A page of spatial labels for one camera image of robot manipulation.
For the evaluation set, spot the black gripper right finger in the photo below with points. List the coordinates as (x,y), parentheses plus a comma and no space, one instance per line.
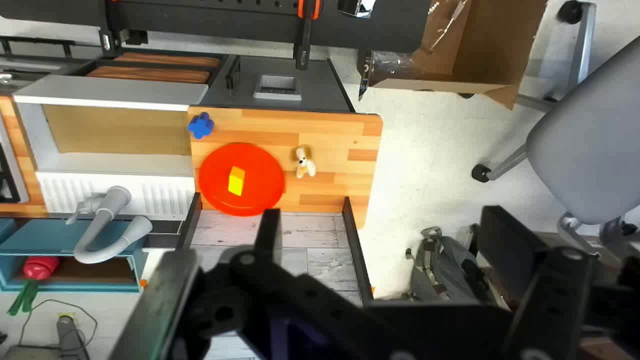
(510,250)

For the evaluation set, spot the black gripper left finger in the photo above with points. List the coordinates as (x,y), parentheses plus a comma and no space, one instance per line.
(269,233)

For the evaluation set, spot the grey curved tap nozzle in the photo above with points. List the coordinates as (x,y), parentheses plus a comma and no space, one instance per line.
(100,231)

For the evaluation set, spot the red round plate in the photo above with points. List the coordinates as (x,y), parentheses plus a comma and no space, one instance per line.
(240,178)

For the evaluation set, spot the yellow block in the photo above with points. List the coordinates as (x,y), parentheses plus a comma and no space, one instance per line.
(236,181)

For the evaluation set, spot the small plush dog toy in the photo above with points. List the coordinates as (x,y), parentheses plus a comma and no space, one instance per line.
(304,163)

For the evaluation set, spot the wooden counter board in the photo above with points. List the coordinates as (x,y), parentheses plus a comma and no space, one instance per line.
(341,160)

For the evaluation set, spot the blue toy piece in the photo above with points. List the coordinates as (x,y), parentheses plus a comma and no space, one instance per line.
(200,124)

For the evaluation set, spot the grey office chair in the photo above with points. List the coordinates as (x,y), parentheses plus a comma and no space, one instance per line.
(587,140)

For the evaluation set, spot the black stove top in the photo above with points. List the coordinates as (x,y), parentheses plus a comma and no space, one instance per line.
(321,82)

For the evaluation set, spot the brown cardboard box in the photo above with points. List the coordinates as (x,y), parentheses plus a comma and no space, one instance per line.
(487,47)

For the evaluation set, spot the dark long table edge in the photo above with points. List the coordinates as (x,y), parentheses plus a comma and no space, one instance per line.
(232,20)

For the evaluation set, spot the grey cylindrical device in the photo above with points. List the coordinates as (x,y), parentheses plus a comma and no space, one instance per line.
(73,337)

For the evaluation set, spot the teal open box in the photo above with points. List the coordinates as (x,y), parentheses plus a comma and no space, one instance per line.
(40,240)

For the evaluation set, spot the red toy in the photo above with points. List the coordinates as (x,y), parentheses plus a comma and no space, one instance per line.
(40,267)

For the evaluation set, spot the green toy strips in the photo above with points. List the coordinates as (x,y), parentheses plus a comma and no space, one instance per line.
(23,298)

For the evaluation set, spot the wooden panel with white hob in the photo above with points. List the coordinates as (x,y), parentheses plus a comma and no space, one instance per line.
(17,132)

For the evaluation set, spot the black metal frame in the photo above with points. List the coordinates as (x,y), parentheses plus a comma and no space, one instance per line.
(356,247)

